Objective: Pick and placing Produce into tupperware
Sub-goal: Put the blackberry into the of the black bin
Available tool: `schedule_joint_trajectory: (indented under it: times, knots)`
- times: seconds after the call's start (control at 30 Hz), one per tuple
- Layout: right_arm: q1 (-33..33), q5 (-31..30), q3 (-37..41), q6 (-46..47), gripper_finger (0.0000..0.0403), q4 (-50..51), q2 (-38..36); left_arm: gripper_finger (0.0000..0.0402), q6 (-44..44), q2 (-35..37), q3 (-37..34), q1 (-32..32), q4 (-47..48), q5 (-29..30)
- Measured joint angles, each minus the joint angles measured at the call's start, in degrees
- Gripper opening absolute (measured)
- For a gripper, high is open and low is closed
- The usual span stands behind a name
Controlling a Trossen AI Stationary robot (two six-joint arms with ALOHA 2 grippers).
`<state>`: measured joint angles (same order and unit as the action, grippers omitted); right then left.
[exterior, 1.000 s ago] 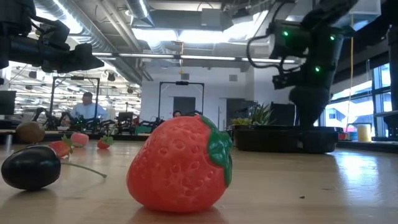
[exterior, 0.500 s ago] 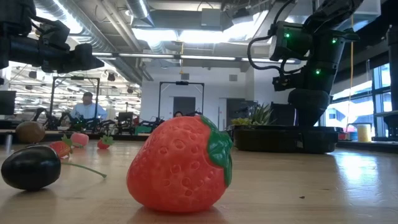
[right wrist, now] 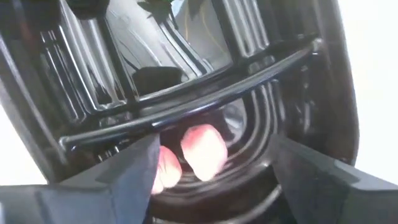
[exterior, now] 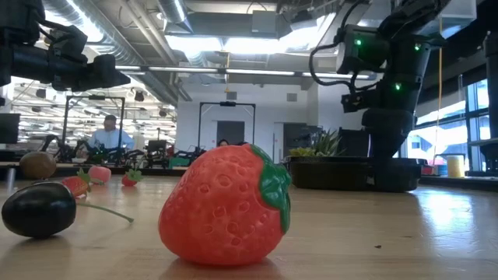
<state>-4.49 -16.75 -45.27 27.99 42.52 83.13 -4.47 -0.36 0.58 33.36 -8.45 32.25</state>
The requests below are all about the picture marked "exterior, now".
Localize black pole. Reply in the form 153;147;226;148
483;30;498;176

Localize brown kiwi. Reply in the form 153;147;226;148
19;151;58;180

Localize pink toy fruit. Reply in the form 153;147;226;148
87;165;113;184

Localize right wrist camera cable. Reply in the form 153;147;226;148
309;0;374;93

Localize small red toy strawberry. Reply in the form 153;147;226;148
121;167;144;187
61;167;105;198

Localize black plastic tupperware container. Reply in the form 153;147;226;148
286;155;428;194

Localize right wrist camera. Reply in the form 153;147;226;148
341;91;381;114

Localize black cherry with green stem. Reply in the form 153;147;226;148
1;181;135;240

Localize black flat monitor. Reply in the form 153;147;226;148
0;113;20;145
337;128;370;157

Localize black camera gantry frame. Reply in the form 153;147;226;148
64;96;125;156
198;101;257;156

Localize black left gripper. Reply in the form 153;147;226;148
50;54;132;93

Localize yellow cylinder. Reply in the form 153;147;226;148
446;155;466;179

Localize large red toy strawberry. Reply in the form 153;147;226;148
158;143;293;267

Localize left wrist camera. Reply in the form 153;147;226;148
48;23;89;63

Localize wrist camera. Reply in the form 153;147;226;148
48;23;89;63
341;91;381;114

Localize green box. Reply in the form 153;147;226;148
169;156;191;169

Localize long ceiling light strip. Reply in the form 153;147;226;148
115;65;370;81

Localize yellow hanging strap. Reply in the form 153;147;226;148
433;15;444;164

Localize potted succulent plant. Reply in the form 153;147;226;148
289;129;344;158

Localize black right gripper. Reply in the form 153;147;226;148
361;107;416;159

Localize black desk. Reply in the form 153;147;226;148
468;136;498;176

